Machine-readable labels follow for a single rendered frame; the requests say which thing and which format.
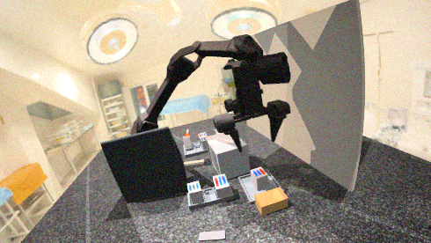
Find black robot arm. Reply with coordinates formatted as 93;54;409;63
130;34;291;135

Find white box with red and blue stripes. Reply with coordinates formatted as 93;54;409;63
213;174;230;198

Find white flat bar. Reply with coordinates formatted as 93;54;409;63
184;159;204;166

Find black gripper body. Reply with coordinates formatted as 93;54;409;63
213;85;291;133

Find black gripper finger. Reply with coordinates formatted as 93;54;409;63
268;114;287;142
223;128;242;152

